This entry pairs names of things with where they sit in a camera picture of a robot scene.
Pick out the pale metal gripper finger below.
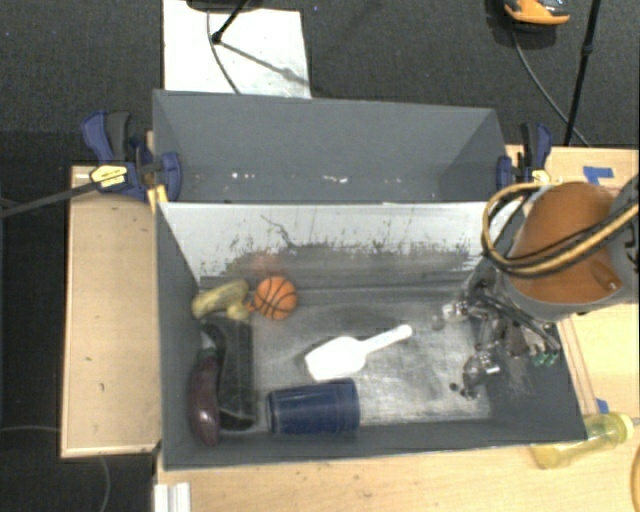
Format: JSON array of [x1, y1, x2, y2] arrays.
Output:
[[460, 352, 501, 401], [430, 299, 471, 332]]

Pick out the grey metal bin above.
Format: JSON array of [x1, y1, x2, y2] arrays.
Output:
[[151, 88, 589, 472]]

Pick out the white plastic scoop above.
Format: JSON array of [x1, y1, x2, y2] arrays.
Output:
[[303, 323, 415, 383]]

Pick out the yellow clear plastic bottle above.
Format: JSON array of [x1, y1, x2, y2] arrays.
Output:
[[528, 411, 640, 471]]

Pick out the dark blue cup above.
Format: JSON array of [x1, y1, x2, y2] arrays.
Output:
[[264, 377, 362, 442]]

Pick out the orange toy basketball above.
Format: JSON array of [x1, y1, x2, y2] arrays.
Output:
[[251, 275, 300, 322]]

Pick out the black curved case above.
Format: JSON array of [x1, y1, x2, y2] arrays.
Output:
[[201, 319, 260, 433]]

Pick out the yellow-green toy gourd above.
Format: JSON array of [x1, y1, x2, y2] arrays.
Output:
[[190, 278, 254, 322]]

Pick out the purple toy eggplant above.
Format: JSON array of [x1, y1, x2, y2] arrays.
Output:
[[185, 343, 223, 448]]

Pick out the pale wood board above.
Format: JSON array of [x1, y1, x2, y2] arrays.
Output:
[[60, 164, 164, 460]]

